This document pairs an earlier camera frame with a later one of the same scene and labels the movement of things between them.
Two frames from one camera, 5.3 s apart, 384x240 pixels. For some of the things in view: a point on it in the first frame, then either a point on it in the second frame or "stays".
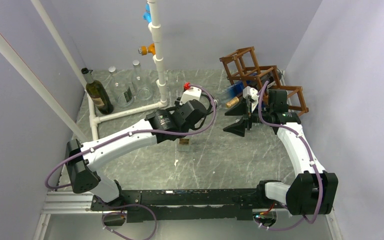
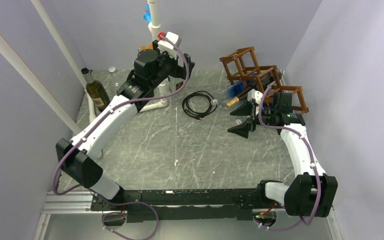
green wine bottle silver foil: [98, 93] stays
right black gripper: [238, 128] stays
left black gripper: [177, 104] -> [179, 71]
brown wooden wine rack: [243, 66] stays
